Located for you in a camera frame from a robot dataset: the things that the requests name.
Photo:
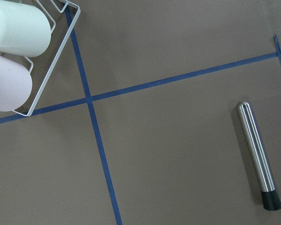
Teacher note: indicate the white cup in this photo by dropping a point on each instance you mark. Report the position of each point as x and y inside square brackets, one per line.
[24, 29]

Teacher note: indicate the steel muddler black tip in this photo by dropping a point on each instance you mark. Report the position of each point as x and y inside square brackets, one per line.
[270, 198]

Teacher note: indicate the white wire cup rack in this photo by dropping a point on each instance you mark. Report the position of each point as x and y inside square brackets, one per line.
[42, 66]

